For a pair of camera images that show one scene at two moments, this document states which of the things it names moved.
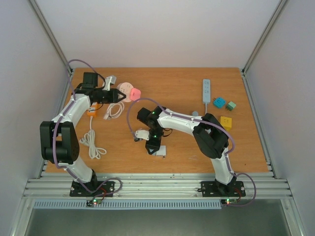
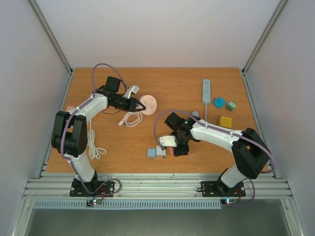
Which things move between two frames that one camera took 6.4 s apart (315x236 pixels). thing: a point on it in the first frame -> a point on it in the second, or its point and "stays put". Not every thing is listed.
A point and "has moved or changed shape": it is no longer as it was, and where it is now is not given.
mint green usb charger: (231, 105) stays put
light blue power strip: (206, 90) stays put
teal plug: (219, 102) stays put
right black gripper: (153, 147) -> (181, 149)
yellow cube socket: (226, 122) stays put
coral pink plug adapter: (135, 94) has moved or changed shape
